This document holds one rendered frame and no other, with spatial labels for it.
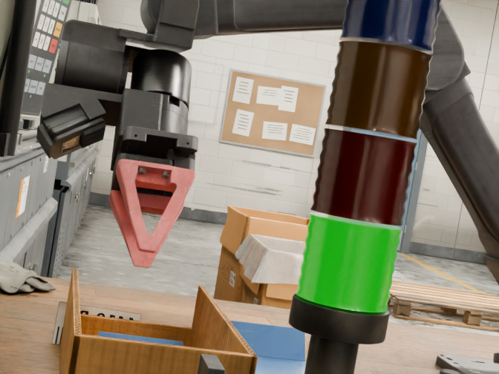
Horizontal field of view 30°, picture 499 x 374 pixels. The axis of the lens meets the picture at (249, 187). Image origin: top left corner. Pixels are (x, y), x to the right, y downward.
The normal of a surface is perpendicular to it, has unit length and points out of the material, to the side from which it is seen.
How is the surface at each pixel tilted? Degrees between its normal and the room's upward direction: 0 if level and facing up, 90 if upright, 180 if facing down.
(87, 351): 90
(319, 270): 76
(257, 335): 60
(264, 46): 90
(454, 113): 101
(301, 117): 90
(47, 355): 0
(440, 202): 90
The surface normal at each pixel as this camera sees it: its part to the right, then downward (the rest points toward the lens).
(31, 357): 0.16, -0.99
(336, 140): -0.72, -0.33
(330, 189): -0.72, 0.16
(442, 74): 0.22, 0.09
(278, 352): 0.29, -0.41
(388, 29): -0.17, 0.27
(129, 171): 0.21, -0.12
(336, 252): -0.41, 0.22
